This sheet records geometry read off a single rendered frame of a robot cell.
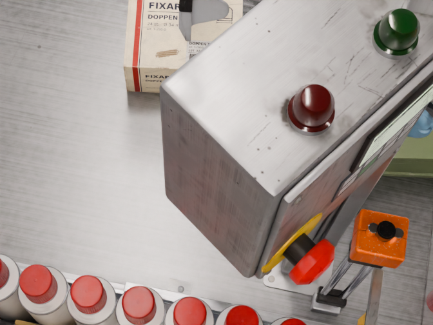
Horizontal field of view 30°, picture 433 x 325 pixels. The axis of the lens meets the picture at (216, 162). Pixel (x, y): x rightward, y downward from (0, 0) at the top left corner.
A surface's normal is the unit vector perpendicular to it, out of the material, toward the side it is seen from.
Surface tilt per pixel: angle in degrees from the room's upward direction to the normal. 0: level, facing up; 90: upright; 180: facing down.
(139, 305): 3
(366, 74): 0
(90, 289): 3
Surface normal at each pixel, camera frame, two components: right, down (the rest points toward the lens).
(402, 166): -0.03, 0.93
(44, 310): 0.11, 0.40
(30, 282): 0.08, -0.39
